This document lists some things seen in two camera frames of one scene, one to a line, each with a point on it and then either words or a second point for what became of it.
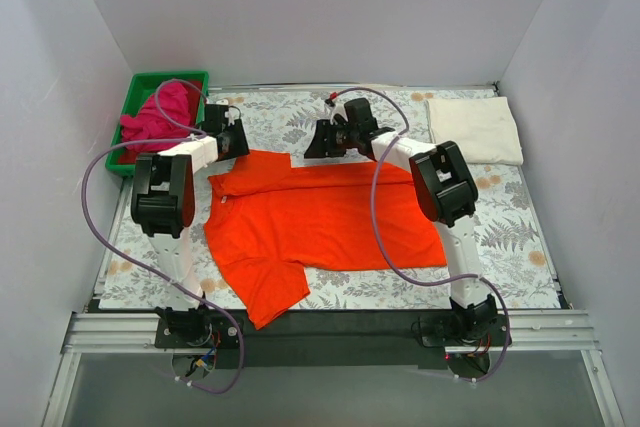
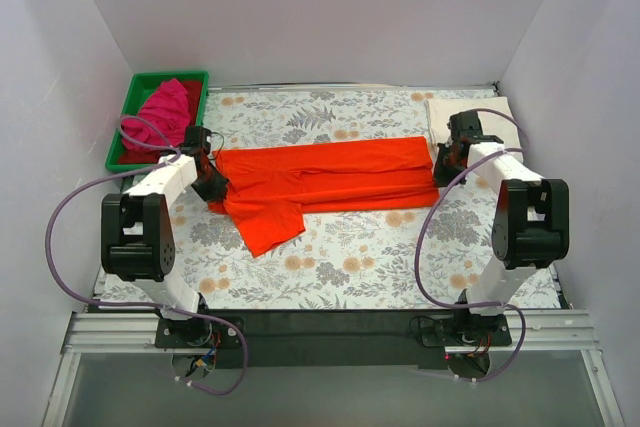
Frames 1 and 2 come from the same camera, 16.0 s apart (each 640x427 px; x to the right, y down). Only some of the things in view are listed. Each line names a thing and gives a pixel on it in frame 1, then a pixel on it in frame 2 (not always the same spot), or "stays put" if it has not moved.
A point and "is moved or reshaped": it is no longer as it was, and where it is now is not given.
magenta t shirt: (148, 122) stays put
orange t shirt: (266, 222) is moved or reshaped
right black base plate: (463, 330) stays put
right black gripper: (319, 138) to (446, 167)
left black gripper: (238, 138) to (213, 185)
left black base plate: (199, 328) stays put
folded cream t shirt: (482, 127) stays put
